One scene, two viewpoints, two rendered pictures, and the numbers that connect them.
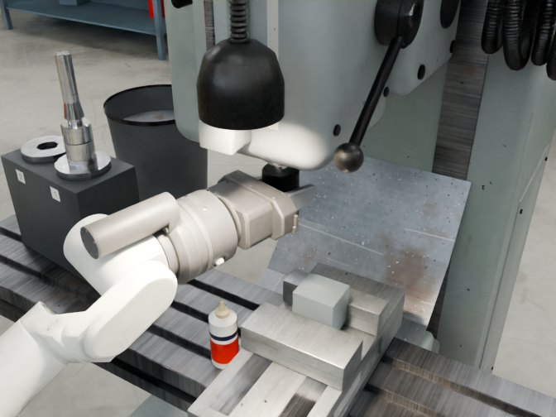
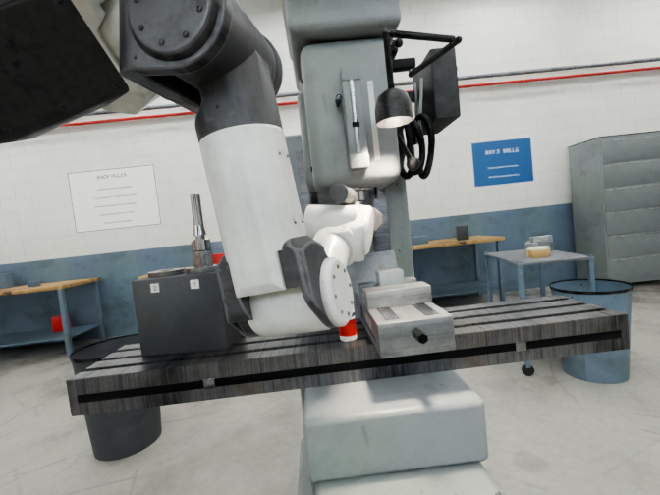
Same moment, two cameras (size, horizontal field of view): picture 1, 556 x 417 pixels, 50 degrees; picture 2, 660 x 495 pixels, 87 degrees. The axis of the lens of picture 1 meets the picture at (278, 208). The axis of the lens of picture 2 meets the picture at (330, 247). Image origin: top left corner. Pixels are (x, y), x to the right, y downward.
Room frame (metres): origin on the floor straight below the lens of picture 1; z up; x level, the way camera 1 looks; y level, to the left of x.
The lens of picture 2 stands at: (-0.03, 0.53, 1.22)
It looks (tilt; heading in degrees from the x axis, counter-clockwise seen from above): 3 degrees down; 327
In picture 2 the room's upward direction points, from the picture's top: 6 degrees counter-clockwise
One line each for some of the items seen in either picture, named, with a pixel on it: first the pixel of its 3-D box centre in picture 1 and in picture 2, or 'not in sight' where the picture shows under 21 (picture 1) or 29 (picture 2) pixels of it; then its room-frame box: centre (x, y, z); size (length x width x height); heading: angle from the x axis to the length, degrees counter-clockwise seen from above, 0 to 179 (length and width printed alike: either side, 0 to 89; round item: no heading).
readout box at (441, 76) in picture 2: not in sight; (436, 94); (0.74, -0.45, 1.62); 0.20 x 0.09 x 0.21; 149
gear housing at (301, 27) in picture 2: not in sight; (338, 43); (0.69, -0.03, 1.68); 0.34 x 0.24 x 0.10; 149
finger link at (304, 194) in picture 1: (298, 201); not in sight; (0.63, -0.02, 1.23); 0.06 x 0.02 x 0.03; 134
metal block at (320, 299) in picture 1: (320, 306); (390, 282); (0.63, -0.06, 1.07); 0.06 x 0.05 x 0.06; 60
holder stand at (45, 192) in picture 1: (74, 203); (190, 306); (0.92, 0.36, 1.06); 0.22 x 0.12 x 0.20; 52
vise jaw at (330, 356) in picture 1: (300, 343); (396, 295); (0.58, -0.03, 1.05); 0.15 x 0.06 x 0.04; 60
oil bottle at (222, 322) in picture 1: (223, 332); (346, 315); (0.64, 0.08, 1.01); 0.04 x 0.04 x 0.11
